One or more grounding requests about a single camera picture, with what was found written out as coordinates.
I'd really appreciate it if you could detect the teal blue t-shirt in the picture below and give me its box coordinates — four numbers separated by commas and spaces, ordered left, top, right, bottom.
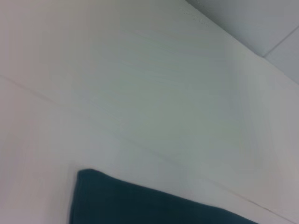
69, 168, 259, 224

